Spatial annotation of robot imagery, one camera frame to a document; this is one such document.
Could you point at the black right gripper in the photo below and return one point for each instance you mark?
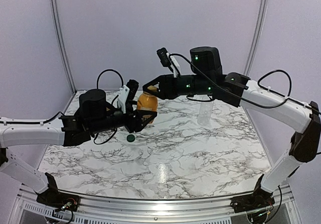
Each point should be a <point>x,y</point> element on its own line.
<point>167,89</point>

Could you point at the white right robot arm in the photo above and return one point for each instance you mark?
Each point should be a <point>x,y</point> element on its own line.
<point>239,90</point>

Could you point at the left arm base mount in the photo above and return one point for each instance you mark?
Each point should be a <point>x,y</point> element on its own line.
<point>51,196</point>

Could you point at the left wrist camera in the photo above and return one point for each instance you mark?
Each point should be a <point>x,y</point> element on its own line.
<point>126,95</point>

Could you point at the aluminium table front rail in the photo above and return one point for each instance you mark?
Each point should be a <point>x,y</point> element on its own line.
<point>99,205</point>

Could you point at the orange object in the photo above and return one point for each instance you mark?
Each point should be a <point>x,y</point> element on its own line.
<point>147,101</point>

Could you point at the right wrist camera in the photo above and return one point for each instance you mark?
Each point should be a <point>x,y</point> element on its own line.
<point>169,61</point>

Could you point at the right aluminium frame post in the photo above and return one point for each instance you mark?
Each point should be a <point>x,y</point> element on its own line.
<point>256,37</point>

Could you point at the clear water bottle blue cap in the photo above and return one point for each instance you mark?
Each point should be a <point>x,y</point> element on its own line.
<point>205,112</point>

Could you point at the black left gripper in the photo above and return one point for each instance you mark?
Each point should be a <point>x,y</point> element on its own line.
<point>132,126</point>

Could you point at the aluminium frame post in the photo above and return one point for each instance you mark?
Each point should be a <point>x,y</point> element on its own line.
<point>61,45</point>
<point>256,37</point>

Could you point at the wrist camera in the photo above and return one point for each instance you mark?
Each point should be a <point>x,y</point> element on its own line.
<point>126,95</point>
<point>169,61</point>

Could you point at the dark green bottle cap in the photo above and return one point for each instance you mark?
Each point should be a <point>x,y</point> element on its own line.
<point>130,138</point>

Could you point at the left aluminium frame post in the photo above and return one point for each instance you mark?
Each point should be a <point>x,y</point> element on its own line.
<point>61,45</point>

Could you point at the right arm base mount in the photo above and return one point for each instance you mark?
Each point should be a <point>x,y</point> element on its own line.
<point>259,198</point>

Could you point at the yellow juice bottle cap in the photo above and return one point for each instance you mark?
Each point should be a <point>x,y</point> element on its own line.
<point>152,88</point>

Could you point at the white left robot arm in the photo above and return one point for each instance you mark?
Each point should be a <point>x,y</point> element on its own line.
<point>94,115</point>

